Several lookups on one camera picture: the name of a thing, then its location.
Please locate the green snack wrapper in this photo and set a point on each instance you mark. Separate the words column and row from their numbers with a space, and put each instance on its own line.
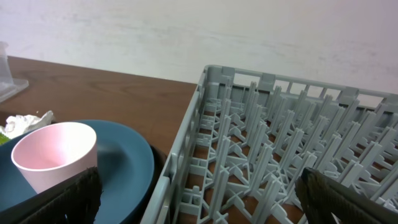
column 3, row 139

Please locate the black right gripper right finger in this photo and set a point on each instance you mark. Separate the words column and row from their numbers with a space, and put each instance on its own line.
column 323, row 199

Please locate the grey dishwasher rack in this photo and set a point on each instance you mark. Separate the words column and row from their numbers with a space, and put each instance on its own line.
column 247, row 136

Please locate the pink plastic cup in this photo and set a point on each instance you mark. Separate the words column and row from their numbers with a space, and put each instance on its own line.
column 52, row 154

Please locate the dark blue plate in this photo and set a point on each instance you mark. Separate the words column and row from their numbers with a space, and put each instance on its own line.
column 125, row 164

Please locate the white napkin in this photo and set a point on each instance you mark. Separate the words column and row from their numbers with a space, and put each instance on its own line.
column 21, row 124

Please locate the clear plastic bin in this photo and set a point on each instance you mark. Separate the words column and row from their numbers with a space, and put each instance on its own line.
column 9, row 86

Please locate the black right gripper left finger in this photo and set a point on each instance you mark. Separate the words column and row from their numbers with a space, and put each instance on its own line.
column 75, row 200

